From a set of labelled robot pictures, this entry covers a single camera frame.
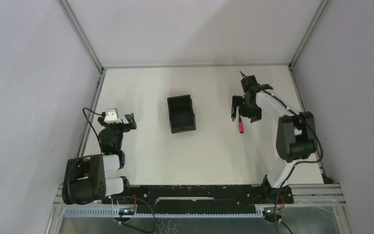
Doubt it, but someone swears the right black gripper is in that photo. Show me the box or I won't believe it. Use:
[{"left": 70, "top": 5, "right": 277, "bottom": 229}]
[{"left": 231, "top": 95, "right": 262, "bottom": 123}]

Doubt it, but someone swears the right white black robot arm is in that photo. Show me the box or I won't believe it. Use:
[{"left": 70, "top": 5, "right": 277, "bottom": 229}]
[{"left": 231, "top": 73, "right": 320, "bottom": 203}]

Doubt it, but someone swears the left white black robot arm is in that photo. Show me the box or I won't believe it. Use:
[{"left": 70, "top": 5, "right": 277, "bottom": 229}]
[{"left": 61, "top": 112, "right": 137, "bottom": 205}]

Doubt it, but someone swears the black plastic bin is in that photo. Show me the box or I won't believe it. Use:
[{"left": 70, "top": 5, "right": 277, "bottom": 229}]
[{"left": 167, "top": 95, "right": 196, "bottom": 134}]

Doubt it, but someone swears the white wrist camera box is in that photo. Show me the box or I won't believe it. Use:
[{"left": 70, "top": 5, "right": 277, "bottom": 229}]
[{"left": 104, "top": 108, "right": 122, "bottom": 124}]

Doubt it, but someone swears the left black cable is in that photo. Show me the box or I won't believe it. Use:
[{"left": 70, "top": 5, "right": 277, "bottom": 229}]
[{"left": 82, "top": 107, "right": 106, "bottom": 153}]

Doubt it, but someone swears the black mounting base rail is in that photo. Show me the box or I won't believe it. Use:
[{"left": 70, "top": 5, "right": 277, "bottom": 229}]
[{"left": 101, "top": 184, "right": 294, "bottom": 207}]

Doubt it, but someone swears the aluminium frame rail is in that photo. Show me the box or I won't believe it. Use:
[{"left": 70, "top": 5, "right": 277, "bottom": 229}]
[{"left": 45, "top": 184, "right": 356, "bottom": 234}]

